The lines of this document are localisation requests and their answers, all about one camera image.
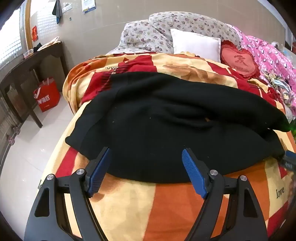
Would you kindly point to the red yellow printed blanket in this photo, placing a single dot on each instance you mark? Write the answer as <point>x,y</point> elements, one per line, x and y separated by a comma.
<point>138,208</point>

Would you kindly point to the pink printed quilt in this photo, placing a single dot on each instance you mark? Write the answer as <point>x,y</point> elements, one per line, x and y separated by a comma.
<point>270,53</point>

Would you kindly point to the dark wooden table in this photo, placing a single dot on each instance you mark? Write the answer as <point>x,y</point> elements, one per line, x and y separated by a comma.
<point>34,60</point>

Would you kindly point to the dark hanging cloth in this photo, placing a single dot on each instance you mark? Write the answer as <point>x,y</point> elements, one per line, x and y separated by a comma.
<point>57,10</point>

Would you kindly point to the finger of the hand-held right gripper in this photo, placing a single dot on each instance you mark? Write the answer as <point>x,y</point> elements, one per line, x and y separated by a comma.
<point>289,160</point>

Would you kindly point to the clear plastic box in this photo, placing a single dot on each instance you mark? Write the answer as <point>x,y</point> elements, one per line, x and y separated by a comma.
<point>29,53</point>

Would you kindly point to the black pants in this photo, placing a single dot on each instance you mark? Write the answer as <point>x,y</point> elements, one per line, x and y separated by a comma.
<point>150,120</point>

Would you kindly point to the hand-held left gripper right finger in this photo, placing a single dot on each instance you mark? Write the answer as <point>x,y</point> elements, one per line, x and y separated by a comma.
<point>194,176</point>

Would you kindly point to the pale floral cloth bundle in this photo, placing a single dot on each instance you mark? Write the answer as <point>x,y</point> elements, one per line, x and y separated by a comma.
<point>281,88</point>

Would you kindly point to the white pillow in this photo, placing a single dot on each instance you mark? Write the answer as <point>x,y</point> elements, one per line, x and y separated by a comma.
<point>196,44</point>

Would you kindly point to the red shopping bag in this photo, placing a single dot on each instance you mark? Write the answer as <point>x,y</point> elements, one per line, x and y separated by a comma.
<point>47,97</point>

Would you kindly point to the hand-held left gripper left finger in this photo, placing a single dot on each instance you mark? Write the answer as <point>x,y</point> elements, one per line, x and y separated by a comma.
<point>98,178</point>

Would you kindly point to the red heart pillow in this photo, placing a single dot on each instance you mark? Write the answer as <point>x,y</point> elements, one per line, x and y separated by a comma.
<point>238,60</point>

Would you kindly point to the beige cloth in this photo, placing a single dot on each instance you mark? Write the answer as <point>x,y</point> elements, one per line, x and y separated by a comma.
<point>49,44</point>

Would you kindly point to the red paper sign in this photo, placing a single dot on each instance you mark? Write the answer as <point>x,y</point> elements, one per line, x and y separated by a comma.
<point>34,33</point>

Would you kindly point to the wall calendar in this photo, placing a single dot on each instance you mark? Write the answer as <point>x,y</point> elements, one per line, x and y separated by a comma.
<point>89,5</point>

